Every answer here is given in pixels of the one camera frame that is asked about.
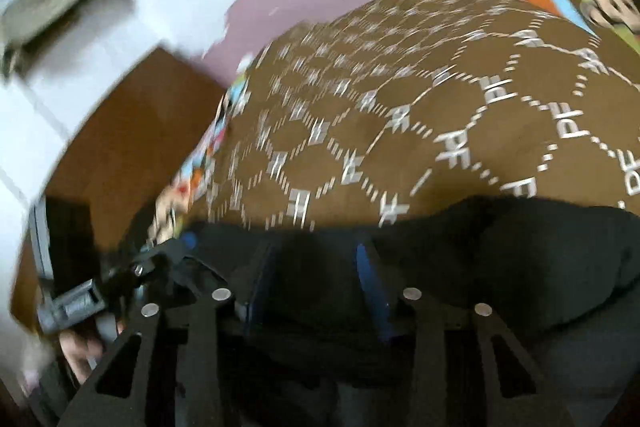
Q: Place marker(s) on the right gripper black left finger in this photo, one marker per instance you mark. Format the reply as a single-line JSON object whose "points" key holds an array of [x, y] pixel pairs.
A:
{"points": [[183, 357]]}

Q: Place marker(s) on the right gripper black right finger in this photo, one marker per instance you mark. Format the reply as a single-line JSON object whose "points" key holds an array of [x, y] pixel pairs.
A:
{"points": [[464, 367]]}

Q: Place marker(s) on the black large shirt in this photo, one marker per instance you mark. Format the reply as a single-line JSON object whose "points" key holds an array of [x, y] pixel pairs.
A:
{"points": [[564, 279]]}

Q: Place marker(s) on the person's left hand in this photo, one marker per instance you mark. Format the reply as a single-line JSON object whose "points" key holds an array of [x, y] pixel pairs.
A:
{"points": [[83, 348]]}

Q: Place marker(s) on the brown wooden headboard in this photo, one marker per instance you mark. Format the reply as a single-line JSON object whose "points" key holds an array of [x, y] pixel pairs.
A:
{"points": [[132, 145]]}

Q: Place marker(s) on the brown patterned bedspread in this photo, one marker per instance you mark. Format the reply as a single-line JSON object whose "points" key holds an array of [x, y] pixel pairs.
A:
{"points": [[401, 108]]}

